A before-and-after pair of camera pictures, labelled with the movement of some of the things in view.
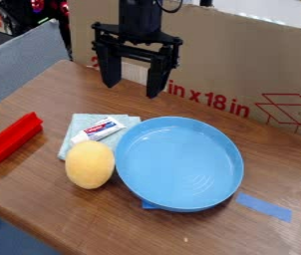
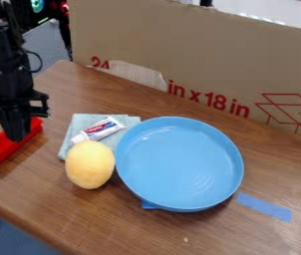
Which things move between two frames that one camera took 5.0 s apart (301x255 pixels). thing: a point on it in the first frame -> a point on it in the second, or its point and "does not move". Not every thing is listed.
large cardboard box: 250,65 does not move
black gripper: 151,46 -> 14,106
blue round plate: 179,161 does not move
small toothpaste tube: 99,130 does not move
